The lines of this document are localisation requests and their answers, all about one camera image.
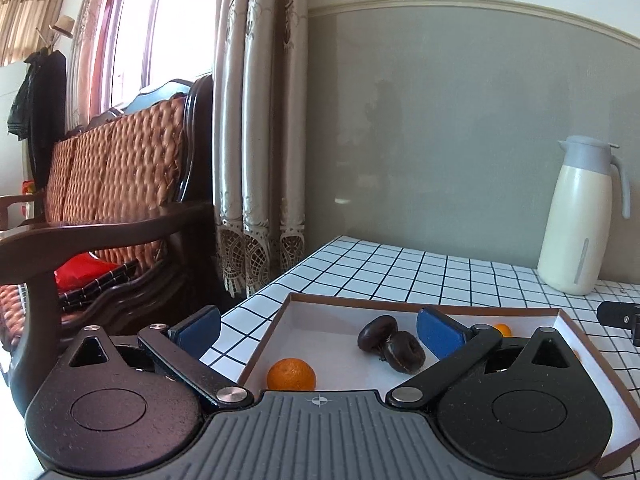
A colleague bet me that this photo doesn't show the dark wooden armchair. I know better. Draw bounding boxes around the dark wooden armchair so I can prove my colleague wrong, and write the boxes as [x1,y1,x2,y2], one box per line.
[0,192,47,233]

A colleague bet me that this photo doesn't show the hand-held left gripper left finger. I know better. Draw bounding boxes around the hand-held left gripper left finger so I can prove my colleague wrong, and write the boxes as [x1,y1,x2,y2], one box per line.
[60,304,255,408]

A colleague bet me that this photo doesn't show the dark brown doughnut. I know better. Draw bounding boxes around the dark brown doughnut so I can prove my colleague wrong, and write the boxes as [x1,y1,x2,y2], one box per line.
[357,315,399,352]
[383,331,427,375]

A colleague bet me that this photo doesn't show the brown cardboard box white inside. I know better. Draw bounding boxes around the brown cardboard box white inside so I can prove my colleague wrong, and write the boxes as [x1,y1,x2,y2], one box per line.
[236,292,640,476]

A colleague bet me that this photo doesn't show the red cushion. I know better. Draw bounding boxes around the red cushion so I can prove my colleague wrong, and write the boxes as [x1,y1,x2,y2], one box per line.
[54,254,122,292]

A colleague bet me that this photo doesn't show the window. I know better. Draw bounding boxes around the window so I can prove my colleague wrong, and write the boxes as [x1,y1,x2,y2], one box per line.
[67,0,221,131]

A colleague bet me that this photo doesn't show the brown pleated curtain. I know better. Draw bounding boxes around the brown pleated curtain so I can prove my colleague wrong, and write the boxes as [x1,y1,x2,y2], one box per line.
[0,0,75,67]

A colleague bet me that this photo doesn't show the dark checked seat cushion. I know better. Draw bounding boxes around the dark checked seat cushion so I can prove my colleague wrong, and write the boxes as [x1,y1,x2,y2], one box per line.
[56,259,141,315]

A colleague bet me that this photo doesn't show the cream thermos jug grey lid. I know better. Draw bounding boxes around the cream thermos jug grey lid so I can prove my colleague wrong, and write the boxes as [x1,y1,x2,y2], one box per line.
[537,135,632,296]

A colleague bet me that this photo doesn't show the beige curtain with lace hem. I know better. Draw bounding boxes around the beige curtain with lace hem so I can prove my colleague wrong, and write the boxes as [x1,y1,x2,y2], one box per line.
[210,0,310,298]

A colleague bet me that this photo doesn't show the white black checked tablecloth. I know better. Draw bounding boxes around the white black checked tablecloth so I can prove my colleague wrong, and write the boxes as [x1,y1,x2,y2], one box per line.
[199,235,640,480]

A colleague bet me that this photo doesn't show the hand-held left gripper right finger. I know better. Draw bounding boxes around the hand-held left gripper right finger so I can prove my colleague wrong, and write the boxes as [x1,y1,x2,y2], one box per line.
[384,306,577,408]

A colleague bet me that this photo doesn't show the dark wooden sofa woven cushions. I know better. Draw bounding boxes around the dark wooden sofa woven cushions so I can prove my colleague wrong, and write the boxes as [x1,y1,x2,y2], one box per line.
[0,74,236,416]

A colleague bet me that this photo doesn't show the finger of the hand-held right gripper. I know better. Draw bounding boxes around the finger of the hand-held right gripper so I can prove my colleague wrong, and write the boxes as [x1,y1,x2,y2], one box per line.
[596,301,637,330]

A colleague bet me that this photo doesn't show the black jacket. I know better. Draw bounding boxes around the black jacket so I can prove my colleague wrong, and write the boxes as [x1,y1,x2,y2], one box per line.
[7,50,68,188]

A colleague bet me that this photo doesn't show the wooden coat stand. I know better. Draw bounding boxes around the wooden coat stand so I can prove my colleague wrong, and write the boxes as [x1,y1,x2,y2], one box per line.
[34,27,63,58]

